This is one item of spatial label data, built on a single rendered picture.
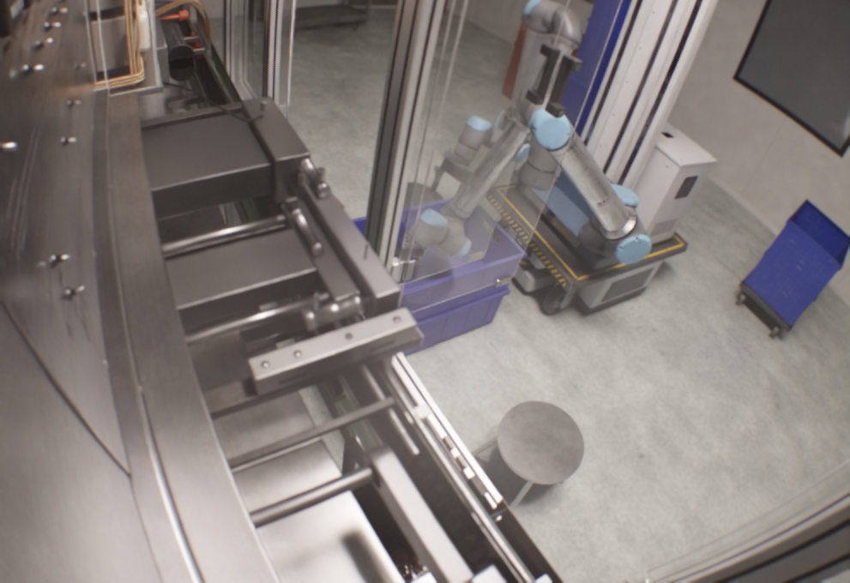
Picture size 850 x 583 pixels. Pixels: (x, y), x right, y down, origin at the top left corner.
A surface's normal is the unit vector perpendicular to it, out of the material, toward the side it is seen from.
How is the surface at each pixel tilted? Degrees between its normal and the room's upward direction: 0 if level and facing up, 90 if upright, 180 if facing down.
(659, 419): 0
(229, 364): 0
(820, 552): 90
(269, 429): 0
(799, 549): 90
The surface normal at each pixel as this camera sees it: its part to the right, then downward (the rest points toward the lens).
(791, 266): -0.81, 0.29
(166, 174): 0.18, -0.71
